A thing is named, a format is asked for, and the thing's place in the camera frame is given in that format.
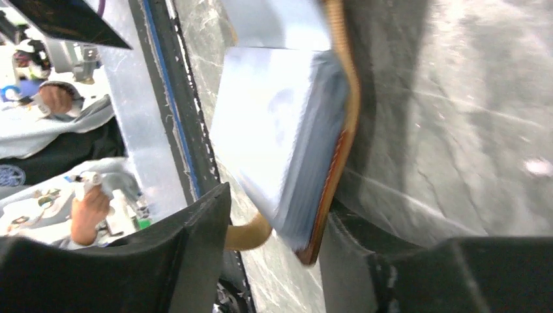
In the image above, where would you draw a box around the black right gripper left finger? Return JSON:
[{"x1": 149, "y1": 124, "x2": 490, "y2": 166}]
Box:
[{"x1": 1, "y1": 183, "x2": 231, "y2": 312}]

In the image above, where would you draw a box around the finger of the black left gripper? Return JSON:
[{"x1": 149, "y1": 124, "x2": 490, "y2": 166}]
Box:
[{"x1": 7, "y1": 0, "x2": 132, "y2": 50}]

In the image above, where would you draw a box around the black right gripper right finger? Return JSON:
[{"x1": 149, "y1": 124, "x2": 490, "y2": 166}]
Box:
[{"x1": 319, "y1": 201, "x2": 552, "y2": 312}]

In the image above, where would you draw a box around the brown leather card holder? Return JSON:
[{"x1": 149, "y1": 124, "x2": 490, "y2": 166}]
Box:
[{"x1": 210, "y1": 1, "x2": 361, "y2": 265}]

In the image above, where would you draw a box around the person in background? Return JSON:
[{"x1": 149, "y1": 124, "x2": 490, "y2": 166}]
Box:
[{"x1": 1, "y1": 40, "x2": 140, "y2": 250}]

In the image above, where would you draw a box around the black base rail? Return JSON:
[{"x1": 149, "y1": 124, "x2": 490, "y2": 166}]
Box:
[{"x1": 129, "y1": 1, "x2": 256, "y2": 312}]

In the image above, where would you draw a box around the aluminium frame rail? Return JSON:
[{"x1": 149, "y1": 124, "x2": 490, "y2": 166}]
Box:
[{"x1": 98, "y1": 1, "x2": 187, "y2": 221}]

